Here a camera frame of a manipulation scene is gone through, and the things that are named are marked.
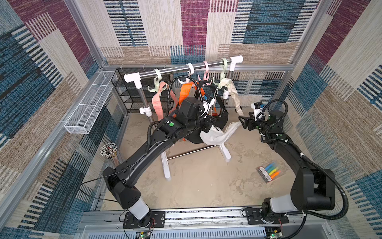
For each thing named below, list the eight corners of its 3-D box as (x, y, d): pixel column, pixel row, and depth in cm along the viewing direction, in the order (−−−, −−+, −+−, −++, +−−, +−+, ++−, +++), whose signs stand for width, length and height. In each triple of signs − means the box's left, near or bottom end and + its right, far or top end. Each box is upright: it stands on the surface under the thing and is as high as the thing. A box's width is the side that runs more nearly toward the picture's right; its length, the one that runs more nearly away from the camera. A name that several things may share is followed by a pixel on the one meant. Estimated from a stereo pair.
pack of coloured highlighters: (267, 183, 86) (268, 181, 85) (256, 169, 92) (257, 168, 90) (281, 174, 90) (283, 172, 88) (270, 161, 95) (271, 160, 93)
